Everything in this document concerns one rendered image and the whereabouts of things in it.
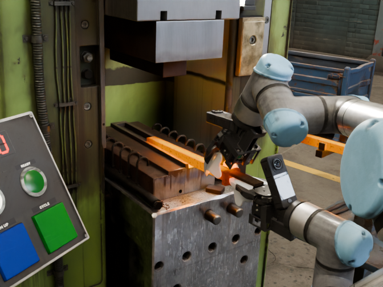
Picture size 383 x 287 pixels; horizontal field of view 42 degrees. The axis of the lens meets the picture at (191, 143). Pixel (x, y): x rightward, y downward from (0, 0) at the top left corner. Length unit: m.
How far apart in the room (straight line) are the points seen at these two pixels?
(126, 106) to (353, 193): 1.20
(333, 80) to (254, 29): 3.36
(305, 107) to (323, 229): 0.23
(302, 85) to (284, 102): 4.01
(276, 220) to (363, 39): 8.21
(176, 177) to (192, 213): 0.10
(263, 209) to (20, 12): 0.67
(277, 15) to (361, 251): 0.87
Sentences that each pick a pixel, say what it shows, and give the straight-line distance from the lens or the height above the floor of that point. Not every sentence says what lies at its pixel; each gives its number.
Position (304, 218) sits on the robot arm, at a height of 1.03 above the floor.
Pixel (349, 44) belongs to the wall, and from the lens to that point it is 9.32.
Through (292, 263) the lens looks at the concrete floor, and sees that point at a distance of 2.83.
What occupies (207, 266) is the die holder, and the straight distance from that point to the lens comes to 1.41.
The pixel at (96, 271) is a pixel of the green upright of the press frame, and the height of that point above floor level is 0.66.
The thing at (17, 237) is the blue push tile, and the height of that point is 1.03.
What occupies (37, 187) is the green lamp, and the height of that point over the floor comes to 1.08.
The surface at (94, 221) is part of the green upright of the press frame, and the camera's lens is 1.39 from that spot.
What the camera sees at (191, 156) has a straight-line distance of 1.29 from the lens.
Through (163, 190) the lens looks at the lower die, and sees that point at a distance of 1.28.
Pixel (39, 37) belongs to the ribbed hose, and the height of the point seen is 1.32.
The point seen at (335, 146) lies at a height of 1.03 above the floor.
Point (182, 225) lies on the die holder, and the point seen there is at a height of 0.86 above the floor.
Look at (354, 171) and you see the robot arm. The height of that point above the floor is 1.26.
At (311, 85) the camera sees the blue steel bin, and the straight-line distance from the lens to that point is 4.93.
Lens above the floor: 1.47
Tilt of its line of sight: 19 degrees down
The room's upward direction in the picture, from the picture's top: 3 degrees clockwise
